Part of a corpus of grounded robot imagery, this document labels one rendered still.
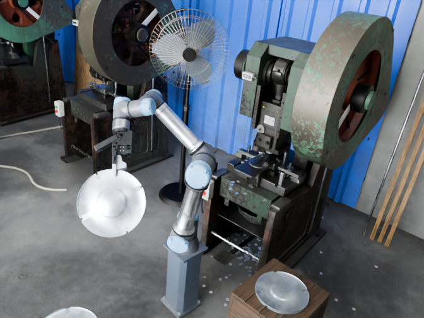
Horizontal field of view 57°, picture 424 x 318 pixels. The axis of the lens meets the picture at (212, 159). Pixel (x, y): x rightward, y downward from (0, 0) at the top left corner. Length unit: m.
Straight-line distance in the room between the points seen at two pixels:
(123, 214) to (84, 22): 1.71
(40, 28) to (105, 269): 2.89
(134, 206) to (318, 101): 0.95
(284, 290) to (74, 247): 1.53
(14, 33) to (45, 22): 0.37
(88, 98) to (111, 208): 2.10
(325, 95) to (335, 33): 0.30
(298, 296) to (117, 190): 1.13
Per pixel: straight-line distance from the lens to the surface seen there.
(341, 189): 3.73
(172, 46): 2.91
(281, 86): 2.37
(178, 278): 2.32
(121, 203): 1.72
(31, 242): 3.11
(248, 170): 2.40
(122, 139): 1.77
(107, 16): 3.04
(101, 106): 3.56
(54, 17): 4.86
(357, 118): 2.51
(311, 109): 1.90
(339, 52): 1.91
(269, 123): 2.42
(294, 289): 2.28
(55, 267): 2.88
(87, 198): 1.76
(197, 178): 1.77
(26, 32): 4.71
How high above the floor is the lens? 1.93
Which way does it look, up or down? 28 degrees down
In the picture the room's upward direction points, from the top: 6 degrees clockwise
